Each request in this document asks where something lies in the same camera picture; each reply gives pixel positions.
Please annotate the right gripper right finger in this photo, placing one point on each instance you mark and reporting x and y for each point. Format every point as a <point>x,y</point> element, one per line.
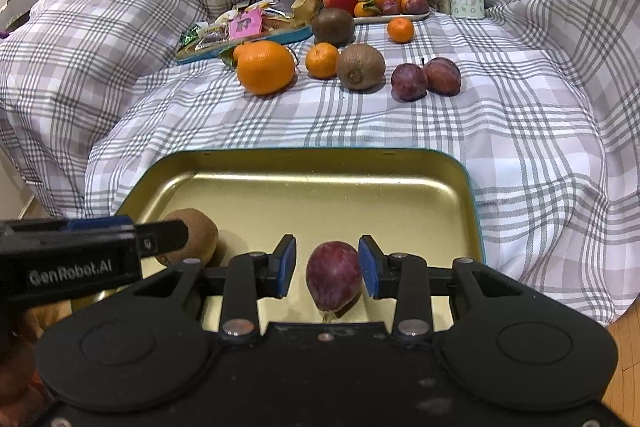
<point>410,281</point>

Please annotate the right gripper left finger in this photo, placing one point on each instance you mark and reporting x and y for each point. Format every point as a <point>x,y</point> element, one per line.
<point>244,281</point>

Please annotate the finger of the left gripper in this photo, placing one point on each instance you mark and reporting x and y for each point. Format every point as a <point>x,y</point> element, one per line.
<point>154,239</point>

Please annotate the gold metal tray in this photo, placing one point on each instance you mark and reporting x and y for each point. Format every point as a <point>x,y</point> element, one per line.
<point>410,201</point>

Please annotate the large orange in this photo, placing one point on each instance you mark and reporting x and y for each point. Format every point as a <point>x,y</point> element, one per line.
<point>264,67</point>

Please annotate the light brown kiwi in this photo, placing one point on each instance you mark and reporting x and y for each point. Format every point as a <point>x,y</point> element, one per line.
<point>360,67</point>

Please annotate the mandarin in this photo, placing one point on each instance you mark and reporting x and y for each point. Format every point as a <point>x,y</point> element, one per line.
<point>321,60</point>
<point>400,30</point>
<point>366,8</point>

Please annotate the dark brown round fruit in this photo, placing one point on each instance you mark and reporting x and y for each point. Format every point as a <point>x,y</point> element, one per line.
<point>334,26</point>

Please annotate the plaid bed sheet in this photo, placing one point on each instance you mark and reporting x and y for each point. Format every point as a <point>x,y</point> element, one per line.
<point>546,123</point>

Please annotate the teal snack tray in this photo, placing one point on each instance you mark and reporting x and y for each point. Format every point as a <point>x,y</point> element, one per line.
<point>210,46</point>

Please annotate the right loose plum with stem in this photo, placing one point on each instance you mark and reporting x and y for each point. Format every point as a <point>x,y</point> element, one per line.
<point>443,76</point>

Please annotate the pink snack packet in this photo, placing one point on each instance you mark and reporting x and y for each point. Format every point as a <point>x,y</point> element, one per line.
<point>245,25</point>

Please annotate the white fruit plate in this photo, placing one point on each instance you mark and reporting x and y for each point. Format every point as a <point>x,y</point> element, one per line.
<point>385,19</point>

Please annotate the mandarin on plate front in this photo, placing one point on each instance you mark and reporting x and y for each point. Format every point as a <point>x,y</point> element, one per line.
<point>366,8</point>

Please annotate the gold snack packet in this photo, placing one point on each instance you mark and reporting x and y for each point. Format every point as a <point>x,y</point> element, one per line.
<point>305,10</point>

